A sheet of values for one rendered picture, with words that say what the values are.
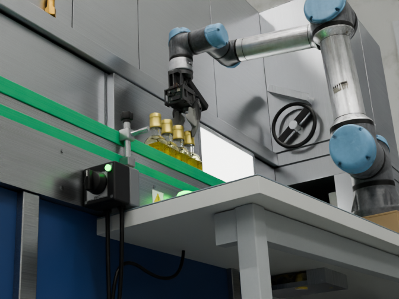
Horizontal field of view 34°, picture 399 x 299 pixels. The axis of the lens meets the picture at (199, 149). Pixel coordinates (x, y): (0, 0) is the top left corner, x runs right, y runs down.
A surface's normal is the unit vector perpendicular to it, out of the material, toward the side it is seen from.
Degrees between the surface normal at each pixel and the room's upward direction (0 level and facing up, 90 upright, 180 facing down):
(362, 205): 76
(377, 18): 90
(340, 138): 101
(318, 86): 90
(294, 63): 90
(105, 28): 90
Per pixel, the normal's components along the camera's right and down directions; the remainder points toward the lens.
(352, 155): -0.46, -0.11
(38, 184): 0.84, -0.23
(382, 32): -0.60, -0.26
